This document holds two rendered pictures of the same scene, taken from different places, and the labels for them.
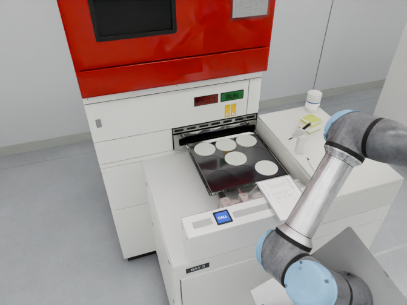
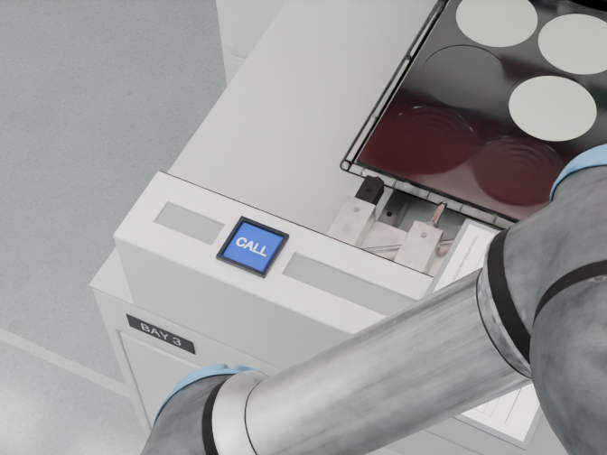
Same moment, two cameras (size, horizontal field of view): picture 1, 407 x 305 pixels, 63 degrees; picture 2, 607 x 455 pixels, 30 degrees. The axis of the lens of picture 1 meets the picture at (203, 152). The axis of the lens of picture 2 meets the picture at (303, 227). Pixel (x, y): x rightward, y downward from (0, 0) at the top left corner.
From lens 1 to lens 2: 0.69 m
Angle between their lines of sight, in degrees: 36
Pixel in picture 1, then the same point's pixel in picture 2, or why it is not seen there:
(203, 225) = (186, 230)
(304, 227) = (267, 433)
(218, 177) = (427, 130)
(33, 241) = (112, 18)
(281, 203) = not seen: hidden behind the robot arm
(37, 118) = not seen: outside the picture
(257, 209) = (373, 300)
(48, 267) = (91, 104)
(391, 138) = (581, 366)
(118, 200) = (242, 31)
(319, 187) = (373, 351)
